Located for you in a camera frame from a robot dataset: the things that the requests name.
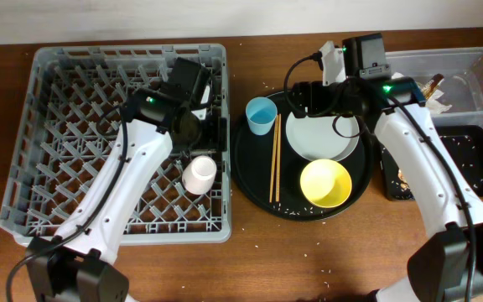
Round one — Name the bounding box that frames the light blue plastic cup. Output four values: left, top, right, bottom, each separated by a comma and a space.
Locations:
245, 96, 278, 136

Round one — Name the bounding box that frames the pink plastic cup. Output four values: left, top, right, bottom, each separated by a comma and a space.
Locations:
182, 155, 217, 195

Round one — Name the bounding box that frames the yellow bowl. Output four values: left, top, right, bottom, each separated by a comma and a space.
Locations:
299, 159, 353, 209

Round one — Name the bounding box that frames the gold foil wrapper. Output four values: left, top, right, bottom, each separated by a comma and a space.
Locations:
420, 74, 444, 99

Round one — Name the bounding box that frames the white tissue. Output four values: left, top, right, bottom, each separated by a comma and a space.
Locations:
392, 71, 453, 115

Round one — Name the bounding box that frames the peanut shells and rice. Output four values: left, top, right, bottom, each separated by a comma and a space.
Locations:
397, 169, 409, 190

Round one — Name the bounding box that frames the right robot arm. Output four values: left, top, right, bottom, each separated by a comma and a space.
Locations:
283, 34, 483, 301

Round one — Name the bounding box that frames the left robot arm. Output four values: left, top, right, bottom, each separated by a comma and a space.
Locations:
6, 57, 214, 301

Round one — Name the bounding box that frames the grey dishwasher rack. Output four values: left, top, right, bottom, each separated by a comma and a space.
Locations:
0, 44, 231, 246

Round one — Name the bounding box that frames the clear plastic waste bin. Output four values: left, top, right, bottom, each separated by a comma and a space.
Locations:
387, 47, 483, 128

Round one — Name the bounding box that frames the black rectangular waste bin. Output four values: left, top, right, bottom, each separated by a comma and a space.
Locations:
380, 125, 483, 200

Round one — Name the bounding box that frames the right wooden chopstick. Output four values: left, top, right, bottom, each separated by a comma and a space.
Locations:
275, 114, 282, 203

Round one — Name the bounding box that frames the wooden chopstick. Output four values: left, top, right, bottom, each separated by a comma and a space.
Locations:
275, 114, 282, 203
269, 114, 280, 204

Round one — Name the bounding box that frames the round black tray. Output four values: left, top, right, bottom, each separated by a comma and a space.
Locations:
230, 112, 375, 221

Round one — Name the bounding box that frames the white round plate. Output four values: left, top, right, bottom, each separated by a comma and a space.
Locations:
286, 112, 360, 161

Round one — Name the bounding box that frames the left wooden chopstick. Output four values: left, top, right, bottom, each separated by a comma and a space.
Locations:
269, 114, 280, 204

